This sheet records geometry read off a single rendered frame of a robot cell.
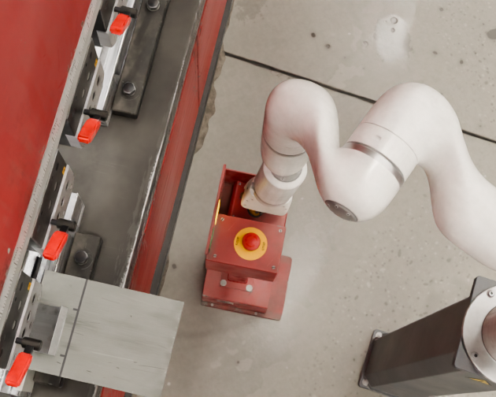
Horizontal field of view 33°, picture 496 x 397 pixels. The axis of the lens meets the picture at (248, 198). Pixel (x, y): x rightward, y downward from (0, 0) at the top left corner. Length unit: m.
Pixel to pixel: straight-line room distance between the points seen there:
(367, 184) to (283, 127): 0.18
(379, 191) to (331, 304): 1.46
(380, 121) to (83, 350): 0.71
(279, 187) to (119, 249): 0.37
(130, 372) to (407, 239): 1.34
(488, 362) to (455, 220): 0.48
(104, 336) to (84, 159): 0.40
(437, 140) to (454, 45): 1.75
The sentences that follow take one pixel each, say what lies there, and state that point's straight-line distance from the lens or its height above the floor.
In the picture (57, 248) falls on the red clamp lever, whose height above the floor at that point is 1.23.
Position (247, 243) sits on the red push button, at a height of 0.81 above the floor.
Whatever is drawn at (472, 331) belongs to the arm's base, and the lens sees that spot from 1.60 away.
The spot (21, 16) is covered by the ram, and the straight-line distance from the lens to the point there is 1.07.
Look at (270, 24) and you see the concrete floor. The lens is 2.84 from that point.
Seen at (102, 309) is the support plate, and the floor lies 1.00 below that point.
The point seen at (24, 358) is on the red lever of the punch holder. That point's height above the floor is 1.21.
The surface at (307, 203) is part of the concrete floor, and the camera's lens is 2.63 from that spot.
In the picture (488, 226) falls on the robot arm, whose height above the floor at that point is 1.44.
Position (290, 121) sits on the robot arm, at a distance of 1.22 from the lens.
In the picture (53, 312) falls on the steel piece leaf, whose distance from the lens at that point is 1.53.
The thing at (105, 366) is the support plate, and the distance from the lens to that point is 1.54.
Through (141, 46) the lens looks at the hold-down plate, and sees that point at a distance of 1.80.
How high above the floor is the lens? 2.53
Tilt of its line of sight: 75 degrees down
